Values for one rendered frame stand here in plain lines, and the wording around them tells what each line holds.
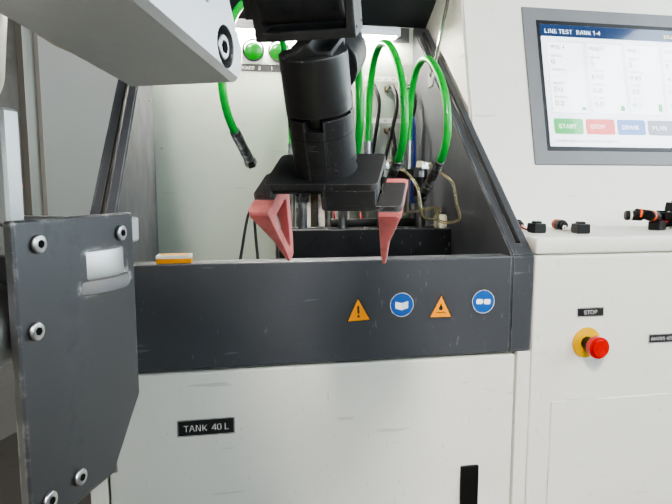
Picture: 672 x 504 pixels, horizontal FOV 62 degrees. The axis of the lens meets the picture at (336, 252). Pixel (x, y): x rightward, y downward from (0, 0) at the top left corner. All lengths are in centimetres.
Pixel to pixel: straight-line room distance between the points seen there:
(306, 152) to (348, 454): 59
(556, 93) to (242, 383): 88
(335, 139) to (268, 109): 92
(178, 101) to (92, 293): 108
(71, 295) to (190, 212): 106
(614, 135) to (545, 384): 59
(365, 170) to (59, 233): 28
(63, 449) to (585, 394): 89
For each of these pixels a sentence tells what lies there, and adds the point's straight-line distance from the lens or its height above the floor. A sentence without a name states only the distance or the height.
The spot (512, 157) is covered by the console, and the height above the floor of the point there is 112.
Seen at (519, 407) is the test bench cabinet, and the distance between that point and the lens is 103.
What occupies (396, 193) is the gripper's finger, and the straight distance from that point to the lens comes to 51.
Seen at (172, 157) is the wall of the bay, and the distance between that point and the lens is 139.
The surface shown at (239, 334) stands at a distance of 87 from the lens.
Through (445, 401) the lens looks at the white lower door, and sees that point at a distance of 97.
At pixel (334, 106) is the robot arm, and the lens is 47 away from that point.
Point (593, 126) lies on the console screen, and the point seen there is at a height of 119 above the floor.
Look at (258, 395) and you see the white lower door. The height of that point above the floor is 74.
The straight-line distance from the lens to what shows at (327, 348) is 88.
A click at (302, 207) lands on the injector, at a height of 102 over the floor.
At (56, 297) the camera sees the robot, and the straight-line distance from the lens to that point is 33.
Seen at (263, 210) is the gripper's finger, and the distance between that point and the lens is 52.
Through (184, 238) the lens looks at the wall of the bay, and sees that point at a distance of 139.
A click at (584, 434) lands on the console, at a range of 110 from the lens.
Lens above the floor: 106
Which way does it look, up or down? 7 degrees down
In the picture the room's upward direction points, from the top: straight up
